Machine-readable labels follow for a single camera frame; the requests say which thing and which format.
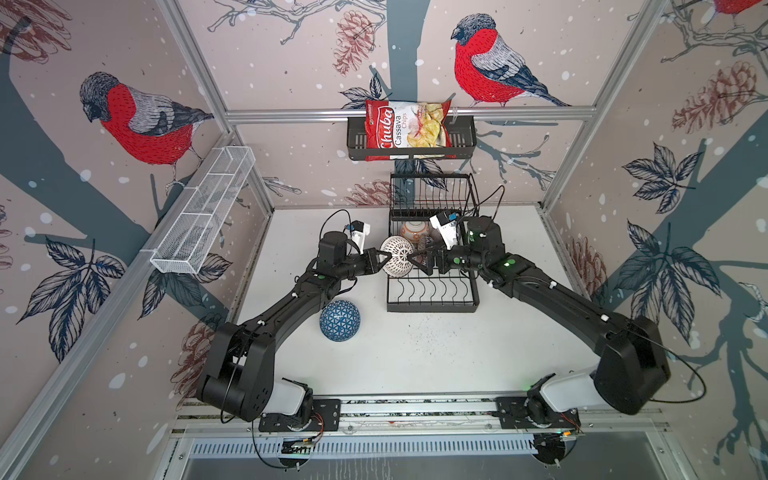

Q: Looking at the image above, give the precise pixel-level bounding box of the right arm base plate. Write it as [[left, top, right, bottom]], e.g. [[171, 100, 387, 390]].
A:
[[494, 396, 581, 430]]

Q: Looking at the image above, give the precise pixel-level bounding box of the red cassava chips bag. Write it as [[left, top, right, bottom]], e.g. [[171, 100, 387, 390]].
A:
[[365, 100, 451, 150]]

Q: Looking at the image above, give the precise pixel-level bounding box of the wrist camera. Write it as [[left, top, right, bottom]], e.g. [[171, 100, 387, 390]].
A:
[[430, 211, 460, 250], [345, 220, 371, 252]]

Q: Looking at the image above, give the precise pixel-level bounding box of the red blue patterned bowl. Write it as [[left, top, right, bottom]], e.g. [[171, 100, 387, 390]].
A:
[[415, 234, 433, 251]]

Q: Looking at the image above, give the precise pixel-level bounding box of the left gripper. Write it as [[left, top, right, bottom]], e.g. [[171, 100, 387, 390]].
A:
[[335, 248, 392, 281]]

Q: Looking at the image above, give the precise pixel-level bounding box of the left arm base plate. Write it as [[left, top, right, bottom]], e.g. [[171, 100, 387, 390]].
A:
[[257, 398, 341, 433]]

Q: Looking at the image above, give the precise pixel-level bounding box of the blue geometric bowl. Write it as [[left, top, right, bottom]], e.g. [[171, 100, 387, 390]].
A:
[[319, 300, 361, 342]]

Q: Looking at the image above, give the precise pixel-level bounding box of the black wire dish rack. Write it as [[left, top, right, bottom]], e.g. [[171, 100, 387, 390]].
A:
[[386, 173, 479, 313]]

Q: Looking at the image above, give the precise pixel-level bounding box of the black wall basket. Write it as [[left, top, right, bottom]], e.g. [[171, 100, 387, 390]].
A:
[[347, 116, 477, 161]]

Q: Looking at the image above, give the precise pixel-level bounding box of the black white lattice bowl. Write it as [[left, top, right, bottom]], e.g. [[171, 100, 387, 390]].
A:
[[380, 236, 414, 278]]

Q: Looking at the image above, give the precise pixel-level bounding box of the white mesh wall shelf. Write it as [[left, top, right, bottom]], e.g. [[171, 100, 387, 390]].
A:
[[150, 146, 255, 274]]

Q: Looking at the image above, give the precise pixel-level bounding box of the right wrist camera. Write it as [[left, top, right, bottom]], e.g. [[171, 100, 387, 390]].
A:
[[430, 211, 460, 250]]

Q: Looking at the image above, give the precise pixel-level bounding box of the aluminium mounting rail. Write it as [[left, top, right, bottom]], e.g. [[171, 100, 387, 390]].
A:
[[170, 391, 664, 436]]

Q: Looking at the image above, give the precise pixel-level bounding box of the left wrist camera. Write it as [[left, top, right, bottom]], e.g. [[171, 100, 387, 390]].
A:
[[345, 220, 371, 252]]

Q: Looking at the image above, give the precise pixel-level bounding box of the orange floral bowl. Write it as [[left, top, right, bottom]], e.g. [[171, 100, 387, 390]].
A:
[[400, 221, 430, 243]]

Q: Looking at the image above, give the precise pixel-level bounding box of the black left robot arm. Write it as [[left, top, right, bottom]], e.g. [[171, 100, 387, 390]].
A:
[[195, 231, 392, 421]]

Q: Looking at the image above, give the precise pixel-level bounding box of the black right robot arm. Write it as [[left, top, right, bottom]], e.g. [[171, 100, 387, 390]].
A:
[[407, 214, 671, 427]]

